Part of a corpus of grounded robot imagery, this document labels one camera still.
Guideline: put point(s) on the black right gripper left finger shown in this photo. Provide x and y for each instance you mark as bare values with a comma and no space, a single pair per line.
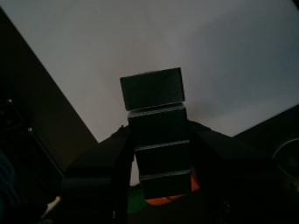
98,175

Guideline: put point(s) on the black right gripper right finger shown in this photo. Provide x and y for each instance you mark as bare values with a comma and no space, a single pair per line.
230,175

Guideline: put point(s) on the round plate with shiny rim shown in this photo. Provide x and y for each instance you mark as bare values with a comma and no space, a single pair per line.
287,163

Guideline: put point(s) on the thin grey frame bar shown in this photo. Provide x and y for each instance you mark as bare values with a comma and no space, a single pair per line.
46,151

